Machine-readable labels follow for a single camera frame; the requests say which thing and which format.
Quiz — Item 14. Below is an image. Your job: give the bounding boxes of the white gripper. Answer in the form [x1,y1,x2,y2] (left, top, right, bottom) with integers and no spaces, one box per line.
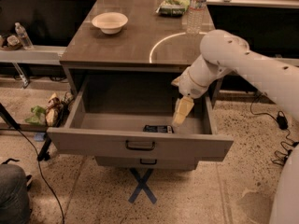
[171,68,211,127]

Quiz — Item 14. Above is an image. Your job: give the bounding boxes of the blue rxbar blueberry bar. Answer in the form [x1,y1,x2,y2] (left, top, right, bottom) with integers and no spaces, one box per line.
[143,125,173,133]

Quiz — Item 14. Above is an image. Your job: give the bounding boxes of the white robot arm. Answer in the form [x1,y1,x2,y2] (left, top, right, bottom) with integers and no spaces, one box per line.
[172,30,299,224]

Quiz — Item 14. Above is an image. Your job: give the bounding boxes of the open grey top drawer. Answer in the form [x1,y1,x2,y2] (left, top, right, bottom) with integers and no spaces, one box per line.
[48,72,233,164]

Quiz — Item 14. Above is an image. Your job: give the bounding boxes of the grey drawer cabinet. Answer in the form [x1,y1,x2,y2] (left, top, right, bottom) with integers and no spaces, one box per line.
[59,0,230,171]

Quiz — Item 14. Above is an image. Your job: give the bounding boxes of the clear water bottle on counter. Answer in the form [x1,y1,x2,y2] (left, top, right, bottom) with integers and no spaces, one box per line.
[186,0,206,35]

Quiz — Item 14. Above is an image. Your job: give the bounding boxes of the grey lower drawer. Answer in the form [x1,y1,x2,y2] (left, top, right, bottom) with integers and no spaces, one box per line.
[95,156,198,171]

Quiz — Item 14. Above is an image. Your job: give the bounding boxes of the green snack bag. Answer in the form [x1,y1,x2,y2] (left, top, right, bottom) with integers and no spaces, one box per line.
[156,0,190,17]

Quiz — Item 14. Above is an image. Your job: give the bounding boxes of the white bowl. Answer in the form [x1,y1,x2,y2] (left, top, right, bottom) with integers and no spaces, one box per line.
[92,12,128,35]

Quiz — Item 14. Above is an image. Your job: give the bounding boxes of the blue tape cross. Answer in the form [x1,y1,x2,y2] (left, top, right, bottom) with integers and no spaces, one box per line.
[128,168,157,204]

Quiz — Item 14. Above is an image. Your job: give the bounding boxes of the brown snack bag on floor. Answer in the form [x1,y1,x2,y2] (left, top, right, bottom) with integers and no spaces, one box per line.
[45,93,62,127]

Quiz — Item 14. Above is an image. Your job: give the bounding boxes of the green chip bag on floor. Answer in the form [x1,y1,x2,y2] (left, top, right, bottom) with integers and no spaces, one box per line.
[25,105,46,125]

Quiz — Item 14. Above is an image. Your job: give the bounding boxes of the black tripod leg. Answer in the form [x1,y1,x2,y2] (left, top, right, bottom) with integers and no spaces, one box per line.
[0,104,51,161]

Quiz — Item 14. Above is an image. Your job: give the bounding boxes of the small water bottle on ledge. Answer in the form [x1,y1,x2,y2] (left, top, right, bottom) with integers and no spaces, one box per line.
[15,22,34,49]

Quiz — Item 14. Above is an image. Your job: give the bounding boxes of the round items on ledge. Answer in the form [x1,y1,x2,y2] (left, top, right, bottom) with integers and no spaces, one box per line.
[0,35,21,51]

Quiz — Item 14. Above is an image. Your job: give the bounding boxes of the person's leg in jeans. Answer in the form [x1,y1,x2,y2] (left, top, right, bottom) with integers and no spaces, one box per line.
[0,164,30,224]

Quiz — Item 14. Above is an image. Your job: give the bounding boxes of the black power adapter cable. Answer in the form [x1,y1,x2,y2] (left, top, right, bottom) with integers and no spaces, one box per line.
[249,93,299,168]

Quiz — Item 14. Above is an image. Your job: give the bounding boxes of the black cable on floor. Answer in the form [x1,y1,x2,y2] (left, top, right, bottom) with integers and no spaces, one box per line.
[12,126,65,224]

